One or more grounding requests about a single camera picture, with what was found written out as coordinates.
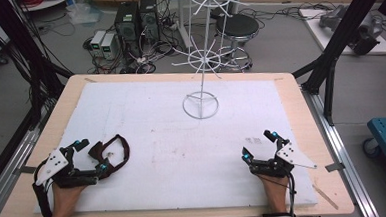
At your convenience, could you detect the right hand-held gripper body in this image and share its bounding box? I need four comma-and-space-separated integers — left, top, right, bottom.
247, 135, 319, 181

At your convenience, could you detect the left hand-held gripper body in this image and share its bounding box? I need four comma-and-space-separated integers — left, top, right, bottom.
32, 145, 101, 191

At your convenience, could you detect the dark brown fabric headband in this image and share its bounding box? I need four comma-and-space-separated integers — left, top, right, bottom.
86, 133, 133, 181

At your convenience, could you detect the person's right hand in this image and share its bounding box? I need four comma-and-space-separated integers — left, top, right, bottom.
256, 173, 293, 217

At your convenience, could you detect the person's left hand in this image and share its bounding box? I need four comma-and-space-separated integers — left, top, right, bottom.
47, 180, 89, 217

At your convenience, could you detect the grey tape strip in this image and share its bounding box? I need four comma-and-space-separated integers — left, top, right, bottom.
16, 165, 38, 176
324, 162, 347, 174

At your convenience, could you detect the thin wooden stick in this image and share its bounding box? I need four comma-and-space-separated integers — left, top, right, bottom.
311, 182, 340, 212

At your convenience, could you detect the white foam board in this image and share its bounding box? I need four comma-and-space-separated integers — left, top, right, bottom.
28, 70, 319, 217

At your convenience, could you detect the grey power supply unit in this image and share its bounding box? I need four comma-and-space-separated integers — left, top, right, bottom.
89, 29, 108, 58
99, 32, 118, 61

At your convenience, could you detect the white floor platform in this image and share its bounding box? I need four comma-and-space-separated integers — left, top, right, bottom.
298, 3, 386, 61

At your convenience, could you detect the black round stool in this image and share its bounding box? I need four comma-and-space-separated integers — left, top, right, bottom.
213, 12, 263, 73

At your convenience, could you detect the black computer tower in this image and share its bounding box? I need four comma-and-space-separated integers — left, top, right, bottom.
112, 0, 143, 58
137, 0, 161, 43

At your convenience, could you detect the grey robot device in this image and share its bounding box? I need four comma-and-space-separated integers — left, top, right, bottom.
318, 1, 385, 58

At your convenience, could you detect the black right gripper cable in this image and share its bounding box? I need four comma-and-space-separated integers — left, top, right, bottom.
283, 169, 298, 217

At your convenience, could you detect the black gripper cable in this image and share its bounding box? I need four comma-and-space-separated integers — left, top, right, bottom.
31, 169, 54, 217
283, 169, 298, 217

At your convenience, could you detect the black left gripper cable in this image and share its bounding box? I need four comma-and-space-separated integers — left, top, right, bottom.
31, 169, 54, 217

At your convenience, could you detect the aluminium table rail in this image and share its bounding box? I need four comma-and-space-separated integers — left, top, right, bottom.
0, 105, 64, 217
300, 81, 382, 217

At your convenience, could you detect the white wire display rack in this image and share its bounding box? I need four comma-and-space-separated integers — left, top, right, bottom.
166, 0, 255, 122

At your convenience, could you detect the black metal frame stand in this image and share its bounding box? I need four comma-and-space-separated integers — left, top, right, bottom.
287, 0, 386, 128
0, 0, 77, 133

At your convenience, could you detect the tangle of floor cables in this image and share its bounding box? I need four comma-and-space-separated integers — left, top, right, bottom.
81, 8, 183, 78

